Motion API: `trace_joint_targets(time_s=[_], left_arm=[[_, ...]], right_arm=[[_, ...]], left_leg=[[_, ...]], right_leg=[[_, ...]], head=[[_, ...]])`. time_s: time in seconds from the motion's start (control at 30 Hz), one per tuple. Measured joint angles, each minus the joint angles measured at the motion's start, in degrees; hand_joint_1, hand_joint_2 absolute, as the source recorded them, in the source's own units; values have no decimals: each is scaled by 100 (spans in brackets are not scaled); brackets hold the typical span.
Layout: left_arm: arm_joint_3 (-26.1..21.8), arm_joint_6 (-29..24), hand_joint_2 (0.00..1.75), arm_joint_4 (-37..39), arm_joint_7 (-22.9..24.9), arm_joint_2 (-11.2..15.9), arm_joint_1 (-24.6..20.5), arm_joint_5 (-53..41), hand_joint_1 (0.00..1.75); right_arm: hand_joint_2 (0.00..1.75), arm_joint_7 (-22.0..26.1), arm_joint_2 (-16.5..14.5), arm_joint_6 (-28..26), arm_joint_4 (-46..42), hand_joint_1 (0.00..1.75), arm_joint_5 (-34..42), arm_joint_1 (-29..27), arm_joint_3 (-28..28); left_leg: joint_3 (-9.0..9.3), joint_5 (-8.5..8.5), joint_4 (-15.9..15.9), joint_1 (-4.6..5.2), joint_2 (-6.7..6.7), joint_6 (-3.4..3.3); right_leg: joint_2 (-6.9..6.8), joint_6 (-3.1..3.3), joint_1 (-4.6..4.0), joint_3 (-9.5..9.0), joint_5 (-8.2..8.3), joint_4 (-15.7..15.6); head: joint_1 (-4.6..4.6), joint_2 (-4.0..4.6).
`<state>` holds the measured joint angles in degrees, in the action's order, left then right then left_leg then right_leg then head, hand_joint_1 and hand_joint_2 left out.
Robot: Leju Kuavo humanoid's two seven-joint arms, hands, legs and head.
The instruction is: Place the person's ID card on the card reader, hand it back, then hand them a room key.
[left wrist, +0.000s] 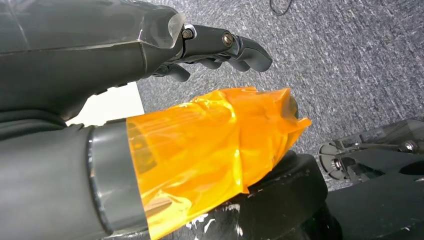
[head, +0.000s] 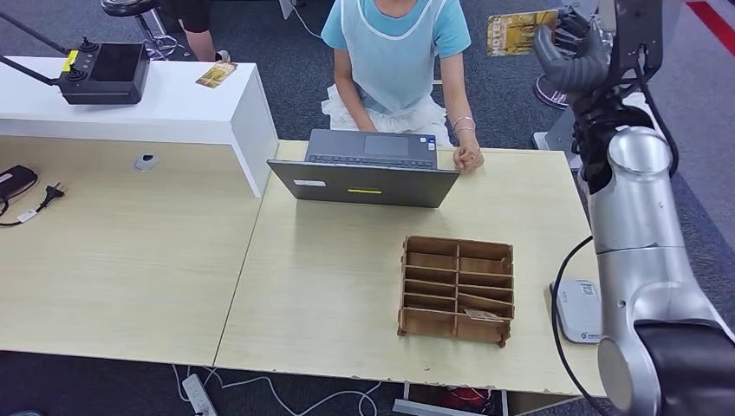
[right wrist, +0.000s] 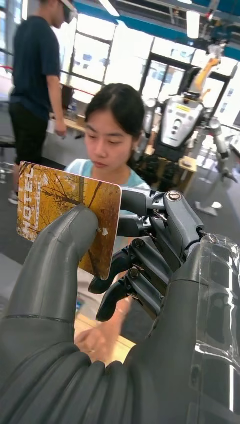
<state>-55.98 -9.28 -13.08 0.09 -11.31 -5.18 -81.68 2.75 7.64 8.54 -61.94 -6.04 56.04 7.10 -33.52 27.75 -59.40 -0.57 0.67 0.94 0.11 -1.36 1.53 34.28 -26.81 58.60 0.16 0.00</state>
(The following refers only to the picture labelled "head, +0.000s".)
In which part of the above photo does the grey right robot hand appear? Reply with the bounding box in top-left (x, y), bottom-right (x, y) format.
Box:
top-left (532, 5), bottom-right (613, 96)

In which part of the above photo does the person's left hand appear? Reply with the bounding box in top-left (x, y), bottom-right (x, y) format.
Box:
top-left (452, 143), bottom-right (485, 173)

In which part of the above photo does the yellow hotel ID card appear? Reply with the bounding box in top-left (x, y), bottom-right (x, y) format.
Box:
top-left (486, 10), bottom-right (559, 57)

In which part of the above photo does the seated person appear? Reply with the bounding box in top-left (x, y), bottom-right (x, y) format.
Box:
top-left (320, 0), bottom-right (485, 173)

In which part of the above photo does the wooden card organiser box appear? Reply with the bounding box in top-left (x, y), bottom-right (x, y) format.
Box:
top-left (397, 235), bottom-right (517, 348)

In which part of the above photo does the white card reader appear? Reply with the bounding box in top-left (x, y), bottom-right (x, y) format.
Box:
top-left (550, 279), bottom-right (603, 344)

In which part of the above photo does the standing person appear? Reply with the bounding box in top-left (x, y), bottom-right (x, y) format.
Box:
top-left (158, 0), bottom-right (232, 63)

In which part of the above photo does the grey laptop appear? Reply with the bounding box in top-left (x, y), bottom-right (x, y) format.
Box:
top-left (266, 128), bottom-right (460, 209)

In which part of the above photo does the red object under desk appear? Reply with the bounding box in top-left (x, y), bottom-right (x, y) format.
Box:
top-left (442, 387), bottom-right (491, 416)

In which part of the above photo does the white raised counter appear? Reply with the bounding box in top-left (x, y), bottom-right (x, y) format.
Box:
top-left (0, 55), bottom-right (281, 199)

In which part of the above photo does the white power strip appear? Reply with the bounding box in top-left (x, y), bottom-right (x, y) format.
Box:
top-left (181, 374), bottom-right (218, 416)

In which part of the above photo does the black stool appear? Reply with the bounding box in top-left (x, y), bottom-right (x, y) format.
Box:
top-left (101, 0), bottom-right (191, 62)

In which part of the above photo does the black joystick controller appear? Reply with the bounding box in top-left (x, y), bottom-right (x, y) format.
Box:
top-left (57, 36), bottom-right (152, 107)

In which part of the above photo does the black support rod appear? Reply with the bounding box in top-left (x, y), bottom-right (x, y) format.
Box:
top-left (0, 54), bottom-right (62, 88)
top-left (0, 10), bottom-right (71, 57)

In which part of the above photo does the black power adapter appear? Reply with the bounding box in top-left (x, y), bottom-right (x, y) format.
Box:
top-left (0, 165), bottom-right (40, 202)

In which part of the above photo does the chrome stanchion post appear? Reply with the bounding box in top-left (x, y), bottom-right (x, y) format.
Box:
top-left (534, 75), bottom-right (570, 110)

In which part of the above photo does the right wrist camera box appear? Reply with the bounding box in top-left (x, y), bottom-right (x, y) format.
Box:
top-left (613, 0), bottom-right (666, 81)

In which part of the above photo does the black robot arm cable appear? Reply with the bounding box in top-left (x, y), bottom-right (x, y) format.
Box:
top-left (550, 235), bottom-right (604, 416)

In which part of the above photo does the thin white cable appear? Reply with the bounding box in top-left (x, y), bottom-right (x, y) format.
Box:
top-left (279, 0), bottom-right (324, 42)

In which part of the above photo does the white power strip cable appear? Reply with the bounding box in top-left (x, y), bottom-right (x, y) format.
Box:
top-left (172, 364), bottom-right (383, 416)

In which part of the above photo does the black power plug cable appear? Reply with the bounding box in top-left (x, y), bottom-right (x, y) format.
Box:
top-left (0, 182), bottom-right (66, 228)

